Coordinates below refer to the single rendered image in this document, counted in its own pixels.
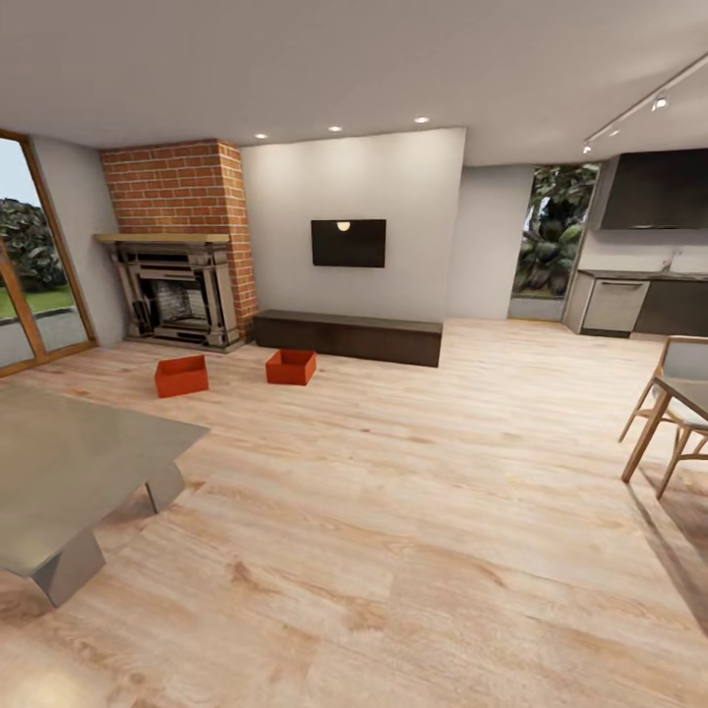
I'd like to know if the storage box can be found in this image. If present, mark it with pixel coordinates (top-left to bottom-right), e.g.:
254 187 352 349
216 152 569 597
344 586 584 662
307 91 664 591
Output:
265 348 316 385
154 355 208 398

